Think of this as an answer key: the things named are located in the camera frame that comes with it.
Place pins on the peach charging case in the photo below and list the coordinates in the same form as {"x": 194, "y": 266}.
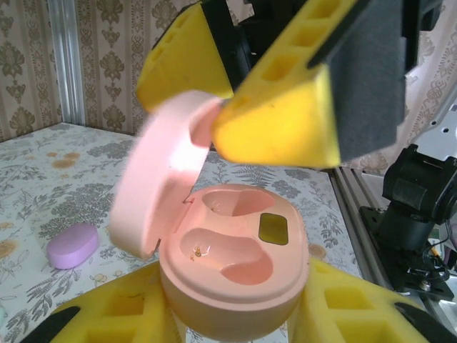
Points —
{"x": 228, "y": 286}

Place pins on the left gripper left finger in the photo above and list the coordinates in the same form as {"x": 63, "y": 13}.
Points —
{"x": 118, "y": 314}

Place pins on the mauve pink charging case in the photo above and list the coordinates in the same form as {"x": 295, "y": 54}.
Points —
{"x": 71, "y": 246}

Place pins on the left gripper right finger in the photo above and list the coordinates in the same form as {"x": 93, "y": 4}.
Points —
{"x": 350, "y": 314}

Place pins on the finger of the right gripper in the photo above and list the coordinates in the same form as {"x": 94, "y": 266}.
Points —
{"x": 278, "y": 121}
{"x": 178, "y": 60}

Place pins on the wide aluminium frame rail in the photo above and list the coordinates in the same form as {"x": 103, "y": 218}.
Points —
{"x": 357, "y": 214}

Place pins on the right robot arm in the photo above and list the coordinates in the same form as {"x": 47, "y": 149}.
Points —
{"x": 410, "y": 186}

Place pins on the aluminium frame post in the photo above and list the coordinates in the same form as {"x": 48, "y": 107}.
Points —
{"x": 66, "y": 53}

